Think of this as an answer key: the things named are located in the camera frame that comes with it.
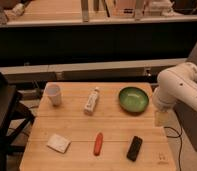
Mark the green ceramic bowl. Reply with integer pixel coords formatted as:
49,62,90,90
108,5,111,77
118,87,149,113

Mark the black phone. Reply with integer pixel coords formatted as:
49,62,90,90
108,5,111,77
127,136,143,161

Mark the white plastic bottle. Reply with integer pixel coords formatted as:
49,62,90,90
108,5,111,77
84,87,100,115

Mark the red pepper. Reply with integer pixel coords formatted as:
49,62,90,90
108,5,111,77
93,133,103,156

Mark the black cable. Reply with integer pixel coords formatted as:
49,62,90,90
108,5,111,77
164,125,184,171

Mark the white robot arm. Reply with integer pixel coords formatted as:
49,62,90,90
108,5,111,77
152,62,197,126

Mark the white folded cloth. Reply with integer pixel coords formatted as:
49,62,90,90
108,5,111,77
47,134,71,154

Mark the black side stand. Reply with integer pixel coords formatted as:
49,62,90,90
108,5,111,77
0,72,35,171

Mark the metal rail beam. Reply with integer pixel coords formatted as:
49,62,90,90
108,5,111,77
0,58,185,83

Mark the white cup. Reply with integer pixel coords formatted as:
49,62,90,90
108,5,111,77
45,84,62,106

